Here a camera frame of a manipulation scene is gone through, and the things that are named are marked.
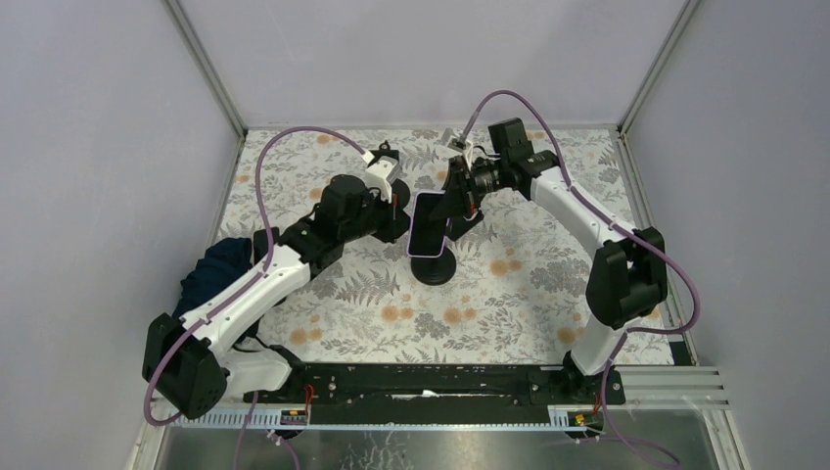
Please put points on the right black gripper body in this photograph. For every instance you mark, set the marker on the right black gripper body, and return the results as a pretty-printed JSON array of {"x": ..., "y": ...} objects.
[{"x": 482, "y": 179}]

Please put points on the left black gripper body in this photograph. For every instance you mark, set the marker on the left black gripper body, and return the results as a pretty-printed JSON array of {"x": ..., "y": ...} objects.
[{"x": 394, "y": 211}]

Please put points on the lilac-cased phone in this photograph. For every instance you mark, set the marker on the lilac-cased phone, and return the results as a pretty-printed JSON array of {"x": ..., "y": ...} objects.
[{"x": 426, "y": 234}]

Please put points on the black round-base phone stand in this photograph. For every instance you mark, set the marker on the black round-base phone stand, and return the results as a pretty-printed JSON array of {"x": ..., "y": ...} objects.
[{"x": 434, "y": 271}]

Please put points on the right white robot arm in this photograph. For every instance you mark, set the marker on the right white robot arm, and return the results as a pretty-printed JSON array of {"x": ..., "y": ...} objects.
[{"x": 628, "y": 277}]

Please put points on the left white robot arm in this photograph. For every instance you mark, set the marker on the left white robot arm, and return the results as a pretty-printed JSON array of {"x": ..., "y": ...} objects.
[{"x": 191, "y": 360}]

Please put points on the far black round-base stand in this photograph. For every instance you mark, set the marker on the far black round-base stand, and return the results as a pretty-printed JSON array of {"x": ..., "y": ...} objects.
[{"x": 383, "y": 175}]

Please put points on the black folding phone stand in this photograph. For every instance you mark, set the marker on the black folding phone stand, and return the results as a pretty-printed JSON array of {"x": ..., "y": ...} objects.
[{"x": 458, "y": 226}]

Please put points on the dark blue cloth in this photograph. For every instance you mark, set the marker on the dark blue cloth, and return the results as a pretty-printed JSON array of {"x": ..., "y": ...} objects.
[{"x": 222, "y": 264}]

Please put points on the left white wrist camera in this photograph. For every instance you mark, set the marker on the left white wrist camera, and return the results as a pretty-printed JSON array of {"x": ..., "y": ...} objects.
[{"x": 382, "y": 170}]

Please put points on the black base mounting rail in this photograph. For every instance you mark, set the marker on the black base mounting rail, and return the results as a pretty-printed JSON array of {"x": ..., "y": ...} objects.
[{"x": 440, "y": 394}]

